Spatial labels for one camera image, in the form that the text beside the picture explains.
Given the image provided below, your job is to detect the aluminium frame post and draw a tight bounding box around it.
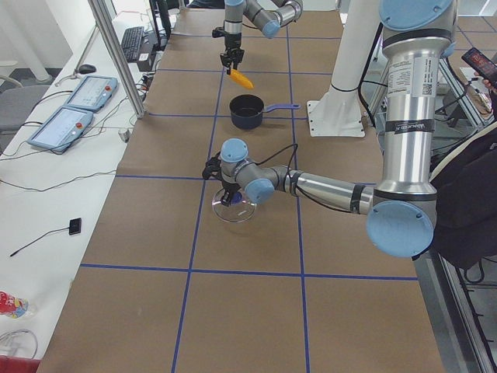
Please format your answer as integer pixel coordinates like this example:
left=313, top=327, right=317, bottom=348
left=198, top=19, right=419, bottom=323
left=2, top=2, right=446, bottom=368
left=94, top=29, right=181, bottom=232
left=88, top=0, right=145, bottom=119

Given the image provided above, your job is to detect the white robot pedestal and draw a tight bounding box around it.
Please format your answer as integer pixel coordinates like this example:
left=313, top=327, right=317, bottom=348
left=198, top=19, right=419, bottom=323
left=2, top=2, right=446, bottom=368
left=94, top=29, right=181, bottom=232
left=327, top=0, right=381, bottom=106

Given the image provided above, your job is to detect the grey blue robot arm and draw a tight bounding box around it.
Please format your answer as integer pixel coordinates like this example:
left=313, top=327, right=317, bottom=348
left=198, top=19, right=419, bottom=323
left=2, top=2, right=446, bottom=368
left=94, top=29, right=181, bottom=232
left=212, top=0, right=304, bottom=75
left=219, top=1, right=457, bottom=257

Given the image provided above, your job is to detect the dark blue saucepan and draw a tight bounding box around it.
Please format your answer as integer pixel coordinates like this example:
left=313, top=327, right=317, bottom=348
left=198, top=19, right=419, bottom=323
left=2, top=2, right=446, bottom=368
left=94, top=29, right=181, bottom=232
left=229, top=94, right=301, bottom=130

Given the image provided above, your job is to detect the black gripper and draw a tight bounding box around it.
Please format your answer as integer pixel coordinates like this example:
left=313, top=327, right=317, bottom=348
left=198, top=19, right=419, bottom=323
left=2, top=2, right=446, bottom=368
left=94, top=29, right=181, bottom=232
left=212, top=26, right=244, bottom=75
left=220, top=179, right=241, bottom=206

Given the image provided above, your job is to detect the red printed plastic bottle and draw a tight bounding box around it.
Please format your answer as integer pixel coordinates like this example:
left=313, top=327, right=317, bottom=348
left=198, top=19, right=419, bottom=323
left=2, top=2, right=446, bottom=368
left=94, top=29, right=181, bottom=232
left=0, top=291, right=38, bottom=319

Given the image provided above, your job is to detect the small black square pad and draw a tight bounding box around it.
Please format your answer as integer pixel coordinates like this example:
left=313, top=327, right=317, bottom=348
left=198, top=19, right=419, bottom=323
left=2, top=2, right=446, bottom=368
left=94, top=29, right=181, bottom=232
left=68, top=218, right=82, bottom=235

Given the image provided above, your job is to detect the near blue teach pendant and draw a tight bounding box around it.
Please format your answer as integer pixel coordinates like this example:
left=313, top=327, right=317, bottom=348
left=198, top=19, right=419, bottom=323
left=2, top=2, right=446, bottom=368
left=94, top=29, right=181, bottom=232
left=27, top=106, right=94, bottom=154

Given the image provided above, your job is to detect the black monitor stand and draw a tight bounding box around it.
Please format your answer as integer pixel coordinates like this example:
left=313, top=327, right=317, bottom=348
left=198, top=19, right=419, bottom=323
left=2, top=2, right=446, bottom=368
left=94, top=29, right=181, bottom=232
left=149, top=0, right=172, bottom=51

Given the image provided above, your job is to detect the blue teach pendant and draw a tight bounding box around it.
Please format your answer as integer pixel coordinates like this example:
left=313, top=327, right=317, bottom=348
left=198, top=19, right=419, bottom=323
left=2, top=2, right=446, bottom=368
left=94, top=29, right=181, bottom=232
left=65, top=75, right=118, bottom=113
left=27, top=106, right=94, bottom=154

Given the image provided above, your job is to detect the glass pot lid blue knob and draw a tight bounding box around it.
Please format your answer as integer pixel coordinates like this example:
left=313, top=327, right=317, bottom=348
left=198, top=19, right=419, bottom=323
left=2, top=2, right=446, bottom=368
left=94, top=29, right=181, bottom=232
left=212, top=189, right=257, bottom=223

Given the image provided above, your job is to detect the black smartphone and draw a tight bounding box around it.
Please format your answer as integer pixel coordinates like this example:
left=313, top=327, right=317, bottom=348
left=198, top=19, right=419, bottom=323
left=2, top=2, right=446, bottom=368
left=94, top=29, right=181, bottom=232
left=461, top=47, right=496, bottom=88

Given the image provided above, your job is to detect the person in black jacket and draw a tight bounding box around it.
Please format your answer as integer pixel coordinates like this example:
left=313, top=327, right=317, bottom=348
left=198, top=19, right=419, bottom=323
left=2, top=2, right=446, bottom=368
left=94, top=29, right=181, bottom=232
left=429, top=123, right=496, bottom=270

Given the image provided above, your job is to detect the yellow toy corn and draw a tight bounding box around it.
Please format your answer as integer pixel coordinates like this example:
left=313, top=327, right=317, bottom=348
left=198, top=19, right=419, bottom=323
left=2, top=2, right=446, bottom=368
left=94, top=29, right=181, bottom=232
left=228, top=68, right=254, bottom=90

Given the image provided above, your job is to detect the far blue teach pendant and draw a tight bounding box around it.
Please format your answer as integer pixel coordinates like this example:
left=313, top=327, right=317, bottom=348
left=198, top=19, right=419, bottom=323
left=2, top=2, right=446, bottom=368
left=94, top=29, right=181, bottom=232
left=65, top=75, right=118, bottom=113

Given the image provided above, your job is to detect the black computer mouse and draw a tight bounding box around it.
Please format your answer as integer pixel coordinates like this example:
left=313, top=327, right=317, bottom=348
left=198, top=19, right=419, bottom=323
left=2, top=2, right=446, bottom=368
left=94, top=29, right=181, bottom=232
left=78, top=64, right=96, bottom=75

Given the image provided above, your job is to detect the black keyboard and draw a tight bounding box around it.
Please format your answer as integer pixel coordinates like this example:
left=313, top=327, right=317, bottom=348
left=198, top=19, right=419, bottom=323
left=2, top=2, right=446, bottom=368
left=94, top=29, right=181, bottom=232
left=121, top=26, right=144, bottom=62

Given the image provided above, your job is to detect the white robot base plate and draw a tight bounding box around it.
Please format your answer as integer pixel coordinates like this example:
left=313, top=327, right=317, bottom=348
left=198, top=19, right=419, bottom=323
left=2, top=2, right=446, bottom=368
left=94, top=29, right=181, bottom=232
left=307, top=99, right=365, bottom=138

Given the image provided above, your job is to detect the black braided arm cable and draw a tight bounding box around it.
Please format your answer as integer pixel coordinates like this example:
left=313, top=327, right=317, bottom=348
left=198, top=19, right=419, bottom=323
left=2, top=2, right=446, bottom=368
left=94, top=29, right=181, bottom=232
left=255, top=143, right=300, bottom=183

